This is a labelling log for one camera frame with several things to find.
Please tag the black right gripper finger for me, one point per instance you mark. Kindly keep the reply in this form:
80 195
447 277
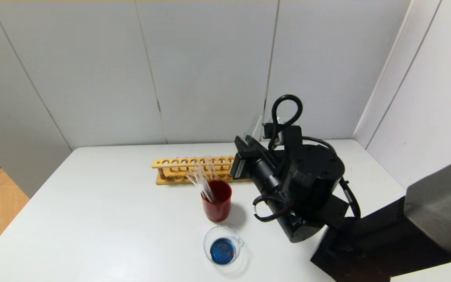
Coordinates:
255 143
251 147

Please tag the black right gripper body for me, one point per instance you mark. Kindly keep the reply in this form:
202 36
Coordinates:
240 161

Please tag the blue pigment test tube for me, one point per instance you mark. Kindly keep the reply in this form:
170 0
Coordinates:
253 127

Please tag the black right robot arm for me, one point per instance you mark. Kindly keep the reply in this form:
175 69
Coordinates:
315 172

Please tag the empty clear test tube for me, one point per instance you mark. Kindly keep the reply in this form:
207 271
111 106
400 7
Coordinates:
200 184
202 178
206 176

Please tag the wooden test tube rack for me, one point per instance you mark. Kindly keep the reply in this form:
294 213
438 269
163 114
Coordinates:
178 179

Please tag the red cup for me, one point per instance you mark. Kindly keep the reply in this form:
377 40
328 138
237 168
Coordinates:
217 207

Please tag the clear glass bowl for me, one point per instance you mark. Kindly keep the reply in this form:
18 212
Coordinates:
222 248

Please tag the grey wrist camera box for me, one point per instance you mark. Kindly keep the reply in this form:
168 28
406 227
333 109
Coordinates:
238 164

